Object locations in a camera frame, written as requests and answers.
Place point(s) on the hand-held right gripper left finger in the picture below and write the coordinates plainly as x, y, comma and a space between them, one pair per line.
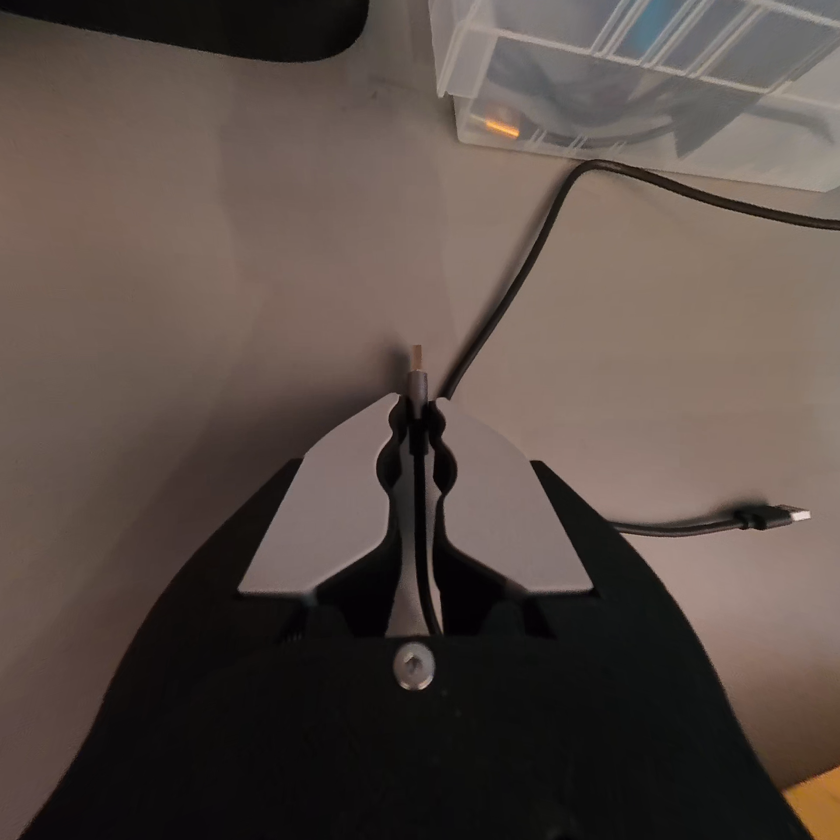
322, 519

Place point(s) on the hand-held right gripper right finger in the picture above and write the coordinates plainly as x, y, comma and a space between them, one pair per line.
512, 519

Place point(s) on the yellow plastic bin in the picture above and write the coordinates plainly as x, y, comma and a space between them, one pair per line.
814, 807

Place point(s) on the clear plastic bin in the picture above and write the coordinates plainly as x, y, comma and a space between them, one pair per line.
656, 79

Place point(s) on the black quilted cushion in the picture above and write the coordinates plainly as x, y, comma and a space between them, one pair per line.
171, 26

